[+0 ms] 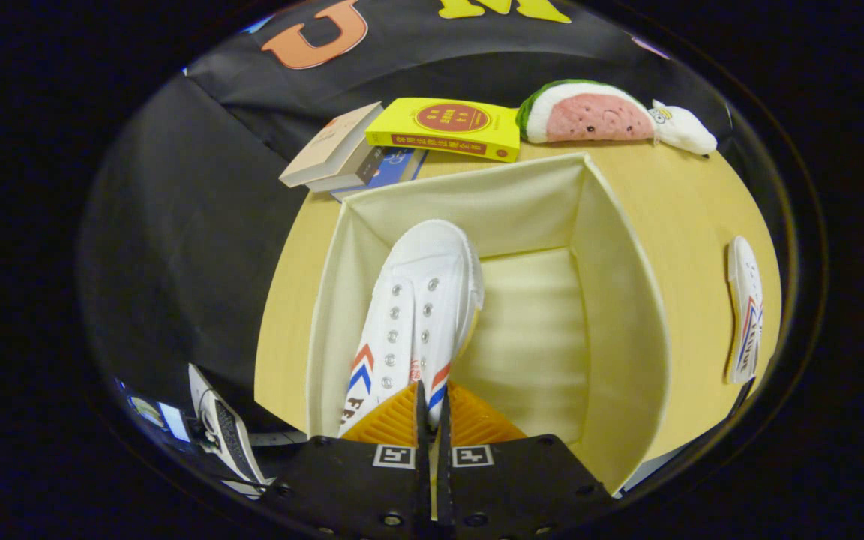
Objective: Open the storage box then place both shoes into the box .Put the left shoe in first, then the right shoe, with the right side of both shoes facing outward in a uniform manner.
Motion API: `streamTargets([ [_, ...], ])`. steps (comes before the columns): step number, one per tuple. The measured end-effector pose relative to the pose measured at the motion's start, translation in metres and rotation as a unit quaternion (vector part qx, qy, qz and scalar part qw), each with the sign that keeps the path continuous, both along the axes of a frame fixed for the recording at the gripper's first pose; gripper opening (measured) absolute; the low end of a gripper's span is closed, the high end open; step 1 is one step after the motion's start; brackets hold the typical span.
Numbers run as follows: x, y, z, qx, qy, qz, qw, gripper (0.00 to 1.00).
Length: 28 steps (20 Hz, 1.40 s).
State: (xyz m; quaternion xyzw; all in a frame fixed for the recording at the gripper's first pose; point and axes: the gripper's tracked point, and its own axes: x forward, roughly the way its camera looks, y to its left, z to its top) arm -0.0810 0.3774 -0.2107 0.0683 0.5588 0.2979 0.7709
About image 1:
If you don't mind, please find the blue book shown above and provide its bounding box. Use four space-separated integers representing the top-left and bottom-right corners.
329 147 428 203

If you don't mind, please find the white canvas shoe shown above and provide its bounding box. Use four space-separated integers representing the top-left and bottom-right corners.
724 235 765 385
338 219 485 440

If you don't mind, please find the black backdrop cloth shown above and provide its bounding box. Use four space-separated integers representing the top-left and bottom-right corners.
79 0 740 432

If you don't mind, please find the white plush toy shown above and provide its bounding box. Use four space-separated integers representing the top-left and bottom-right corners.
648 99 718 157

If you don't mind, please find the cream fabric storage box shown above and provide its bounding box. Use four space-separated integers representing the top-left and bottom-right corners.
304 152 671 496

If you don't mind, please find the watermelon slice plush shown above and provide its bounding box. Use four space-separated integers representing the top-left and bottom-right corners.
516 79 658 145

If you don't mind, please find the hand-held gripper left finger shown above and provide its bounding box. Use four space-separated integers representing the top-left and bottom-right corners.
261 380 434 539

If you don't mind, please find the grey book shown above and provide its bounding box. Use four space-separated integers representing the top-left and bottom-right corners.
304 142 388 194

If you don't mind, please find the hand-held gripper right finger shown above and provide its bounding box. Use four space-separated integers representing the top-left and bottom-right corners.
432 381 614 539

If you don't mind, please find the white and black device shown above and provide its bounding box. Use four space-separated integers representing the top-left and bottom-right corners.
188 364 269 487

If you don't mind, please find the beige book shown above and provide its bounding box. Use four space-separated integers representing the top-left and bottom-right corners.
279 102 384 188

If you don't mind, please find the yellow book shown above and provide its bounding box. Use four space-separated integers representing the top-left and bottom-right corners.
365 97 521 164

